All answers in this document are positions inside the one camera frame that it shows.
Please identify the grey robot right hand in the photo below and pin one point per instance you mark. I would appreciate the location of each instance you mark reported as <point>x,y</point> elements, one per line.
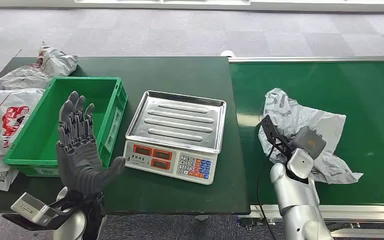
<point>309,140</point>

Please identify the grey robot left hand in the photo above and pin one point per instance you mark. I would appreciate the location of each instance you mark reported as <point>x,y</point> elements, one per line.
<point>77,162</point>

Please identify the grey plastic mailer package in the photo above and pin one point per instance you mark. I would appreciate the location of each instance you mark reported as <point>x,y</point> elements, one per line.
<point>294,112</point>

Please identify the green conveyor belt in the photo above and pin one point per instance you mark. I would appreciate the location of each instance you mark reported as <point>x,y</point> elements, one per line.
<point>361,99</point>

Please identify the white conveyor end cap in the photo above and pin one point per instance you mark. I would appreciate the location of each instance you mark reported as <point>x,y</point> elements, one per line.
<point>227,53</point>

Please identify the green plastic crate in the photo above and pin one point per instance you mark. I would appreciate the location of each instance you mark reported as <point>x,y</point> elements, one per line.
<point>46,132</point>

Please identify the white mailer bag red print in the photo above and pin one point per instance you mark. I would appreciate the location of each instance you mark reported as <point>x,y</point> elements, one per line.
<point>0,122</point>

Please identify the crumpled white mailer bag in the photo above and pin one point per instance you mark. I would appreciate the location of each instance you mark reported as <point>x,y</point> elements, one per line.
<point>29,74</point>

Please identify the electronic scale with steel tray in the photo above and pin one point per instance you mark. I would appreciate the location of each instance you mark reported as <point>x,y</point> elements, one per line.
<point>178,122</point>

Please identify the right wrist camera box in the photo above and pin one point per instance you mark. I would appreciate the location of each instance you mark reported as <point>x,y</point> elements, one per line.
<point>273,132</point>

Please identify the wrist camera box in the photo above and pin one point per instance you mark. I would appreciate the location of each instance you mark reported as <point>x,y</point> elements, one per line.
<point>33,208</point>
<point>273,132</point>

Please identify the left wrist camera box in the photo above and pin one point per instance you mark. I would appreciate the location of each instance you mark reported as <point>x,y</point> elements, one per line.
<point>33,208</point>

